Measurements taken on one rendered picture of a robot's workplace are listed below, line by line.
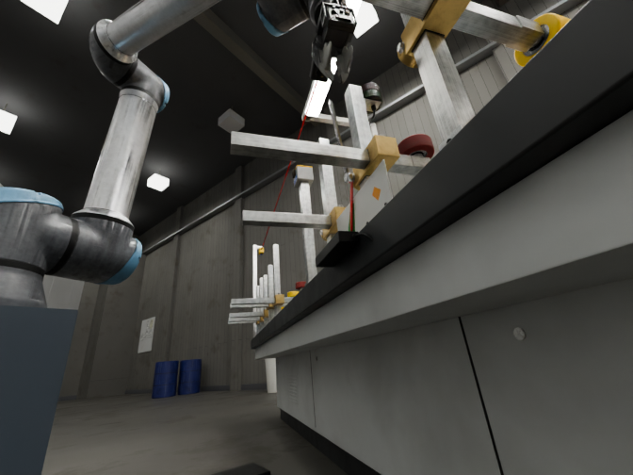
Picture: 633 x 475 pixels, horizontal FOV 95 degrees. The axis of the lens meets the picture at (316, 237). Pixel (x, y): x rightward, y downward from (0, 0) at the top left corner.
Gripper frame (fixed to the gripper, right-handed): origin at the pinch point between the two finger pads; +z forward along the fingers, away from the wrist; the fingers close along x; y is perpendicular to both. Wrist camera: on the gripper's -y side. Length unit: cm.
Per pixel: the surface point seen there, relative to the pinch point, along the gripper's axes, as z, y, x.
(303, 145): 16.0, -3.0, -7.6
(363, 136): 7.4, -7.5, 8.2
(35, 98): -515, -535, -452
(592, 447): 70, 2, 29
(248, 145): 17.7, -2.5, -18.3
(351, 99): -4.2, -7.6, 7.0
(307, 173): -17, -57, 7
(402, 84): -454, -323, 300
